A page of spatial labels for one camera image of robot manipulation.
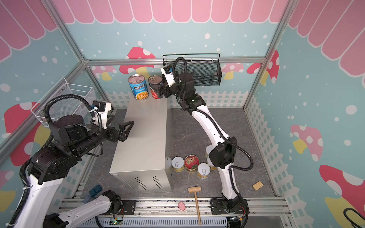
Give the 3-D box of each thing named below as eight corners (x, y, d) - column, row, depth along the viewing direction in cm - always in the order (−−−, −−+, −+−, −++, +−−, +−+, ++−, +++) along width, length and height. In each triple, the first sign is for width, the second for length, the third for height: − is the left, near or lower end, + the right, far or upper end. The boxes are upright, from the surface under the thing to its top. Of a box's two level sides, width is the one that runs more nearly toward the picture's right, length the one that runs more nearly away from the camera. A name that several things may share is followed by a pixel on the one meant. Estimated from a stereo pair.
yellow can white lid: (172, 172, 88) (171, 168, 83) (172, 159, 93) (172, 156, 88) (184, 172, 88) (183, 168, 83) (184, 159, 93) (184, 156, 88)
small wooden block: (255, 191, 82) (257, 190, 80) (251, 185, 84) (252, 184, 82) (263, 186, 83) (264, 185, 82) (258, 181, 85) (260, 180, 84)
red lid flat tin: (184, 171, 88) (184, 168, 85) (184, 157, 94) (184, 154, 91) (199, 171, 88) (200, 168, 85) (198, 157, 94) (199, 154, 91)
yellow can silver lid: (197, 178, 85) (198, 175, 81) (197, 166, 90) (197, 162, 86) (209, 178, 85) (211, 175, 81) (208, 166, 90) (209, 162, 86)
